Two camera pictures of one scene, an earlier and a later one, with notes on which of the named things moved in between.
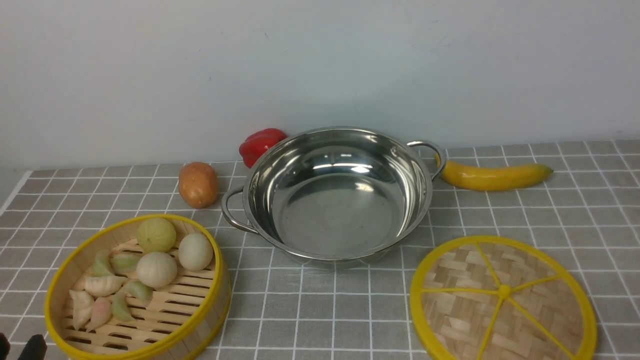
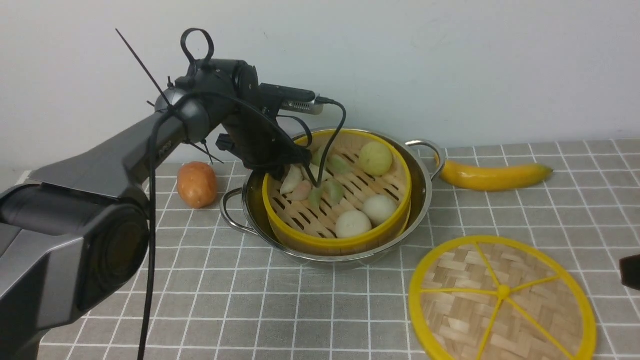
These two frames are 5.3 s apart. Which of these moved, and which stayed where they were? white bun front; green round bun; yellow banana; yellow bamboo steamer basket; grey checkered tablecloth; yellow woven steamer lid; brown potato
Moved: yellow bamboo steamer basket; green round bun; white bun front
Stayed: yellow woven steamer lid; yellow banana; brown potato; grey checkered tablecloth
